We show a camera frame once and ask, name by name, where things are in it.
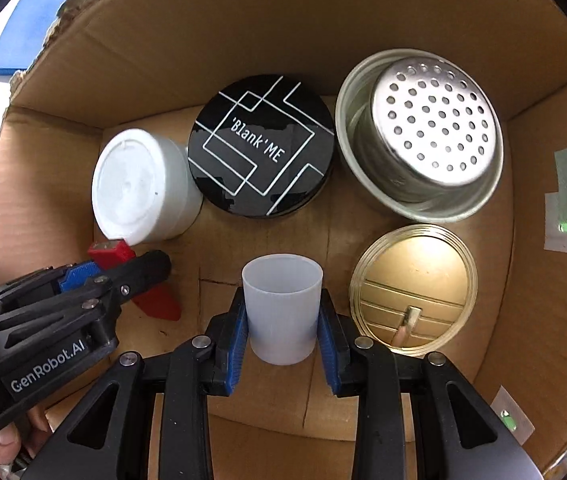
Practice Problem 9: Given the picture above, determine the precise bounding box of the small white plastic cup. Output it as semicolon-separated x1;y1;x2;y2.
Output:
242;255;325;366

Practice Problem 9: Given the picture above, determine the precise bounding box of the black round tin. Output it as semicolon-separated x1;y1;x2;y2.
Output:
188;74;337;219

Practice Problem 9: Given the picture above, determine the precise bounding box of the perforated metal strainer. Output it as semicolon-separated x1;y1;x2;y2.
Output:
336;50;505;222

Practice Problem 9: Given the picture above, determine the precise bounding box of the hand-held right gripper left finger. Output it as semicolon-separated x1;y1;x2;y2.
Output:
38;287;250;480

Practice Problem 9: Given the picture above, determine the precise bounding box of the round gold tin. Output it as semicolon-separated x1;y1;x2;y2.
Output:
348;225;479;358

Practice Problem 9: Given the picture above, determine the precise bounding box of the white plastic jar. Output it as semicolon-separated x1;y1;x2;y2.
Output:
92;129;204;246

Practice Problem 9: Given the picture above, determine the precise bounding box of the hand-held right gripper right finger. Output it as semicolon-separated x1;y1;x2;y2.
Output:
316;290;544;480

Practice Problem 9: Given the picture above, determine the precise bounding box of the small red box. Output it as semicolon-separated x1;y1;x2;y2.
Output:
88;240;182;322

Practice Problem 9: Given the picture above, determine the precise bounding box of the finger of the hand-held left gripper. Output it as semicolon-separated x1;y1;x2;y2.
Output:
0;260;109;317
0;251;173;350

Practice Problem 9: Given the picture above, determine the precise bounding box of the blue foam mat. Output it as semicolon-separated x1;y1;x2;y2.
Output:
0;0;119;77

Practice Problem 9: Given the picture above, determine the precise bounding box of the cardboard box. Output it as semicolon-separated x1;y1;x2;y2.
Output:
0;0;567;473

